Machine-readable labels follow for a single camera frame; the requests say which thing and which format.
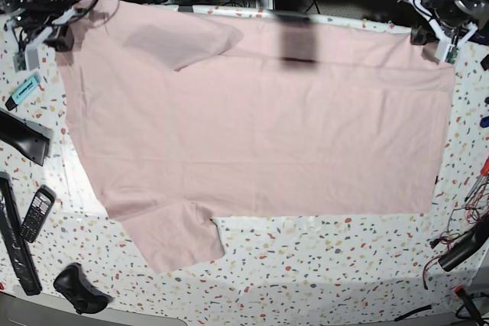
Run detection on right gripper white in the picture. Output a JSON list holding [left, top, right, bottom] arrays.
[[13, 7, 76, 72]]

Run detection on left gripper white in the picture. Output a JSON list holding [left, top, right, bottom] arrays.
[[397, 0, 478, 63]]

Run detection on pink T-shirt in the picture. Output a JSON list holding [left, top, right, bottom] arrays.
[[56, 0, 455, 273]]

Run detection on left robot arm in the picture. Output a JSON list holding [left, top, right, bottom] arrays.
[[397, 0, 488, 64]]

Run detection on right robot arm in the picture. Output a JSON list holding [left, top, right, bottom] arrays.
[[1, 0, 81, 72]]

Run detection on turquoise highlighter pen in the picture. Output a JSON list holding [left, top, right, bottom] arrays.
[[5, 72, 41, 111]]

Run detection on blue object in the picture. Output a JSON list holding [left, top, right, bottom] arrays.
[[480, 116, 489, 128]]

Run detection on long black bar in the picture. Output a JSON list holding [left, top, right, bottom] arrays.
[[1, 173, 42, 296]]

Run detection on black cylindrical tool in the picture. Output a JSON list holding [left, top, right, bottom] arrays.
[[439, 221, 488, 272]]

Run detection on black game controller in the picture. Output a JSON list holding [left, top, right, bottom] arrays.
[[53, 263, 112, 315]]

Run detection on small black red tool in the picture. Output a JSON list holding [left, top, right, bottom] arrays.
[[454, 286, 488, 326]]

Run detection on terrazzo pattern table cover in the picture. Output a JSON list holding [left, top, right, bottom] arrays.
[[1, 6, 488, 325]]

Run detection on red handled screwdriver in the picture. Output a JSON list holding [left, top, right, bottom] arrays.
[[464, 159, 489, 202]]

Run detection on black cordless phone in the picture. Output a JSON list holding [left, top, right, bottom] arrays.
[[20, 185, 56, 244]]

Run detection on red and black wires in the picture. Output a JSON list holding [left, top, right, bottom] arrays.
[[422, 180, 489, 291]]

